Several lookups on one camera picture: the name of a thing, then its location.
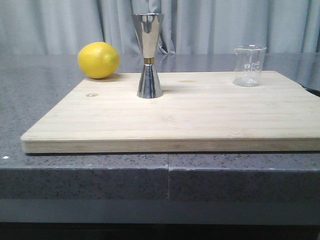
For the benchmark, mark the steel double cone jigger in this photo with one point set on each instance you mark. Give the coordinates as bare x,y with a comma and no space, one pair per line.
147,29

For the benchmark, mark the clear glass measuring beaker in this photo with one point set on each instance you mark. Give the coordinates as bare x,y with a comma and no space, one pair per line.
249,60

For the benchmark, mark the light wooden cutting board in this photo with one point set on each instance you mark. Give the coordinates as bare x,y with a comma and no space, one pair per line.
198,112

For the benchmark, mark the yellow lemon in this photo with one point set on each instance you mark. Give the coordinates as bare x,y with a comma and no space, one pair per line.
98,60

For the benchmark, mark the black metal board handle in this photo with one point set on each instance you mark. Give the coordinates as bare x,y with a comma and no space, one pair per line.
312,91

